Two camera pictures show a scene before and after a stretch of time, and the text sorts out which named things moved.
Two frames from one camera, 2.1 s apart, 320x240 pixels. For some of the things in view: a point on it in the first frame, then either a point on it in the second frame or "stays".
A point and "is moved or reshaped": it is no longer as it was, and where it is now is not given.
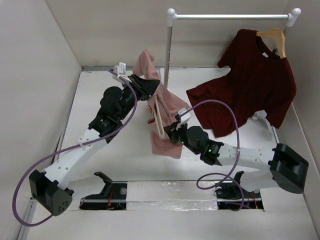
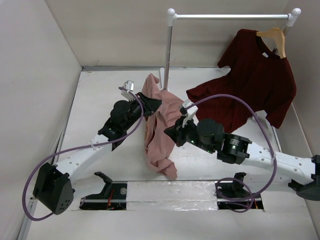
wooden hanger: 278,35 stays
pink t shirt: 168,104 is moved or reshaped
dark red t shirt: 259,80 stays
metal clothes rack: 292,17 stays
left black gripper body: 128,95 -> 135,111
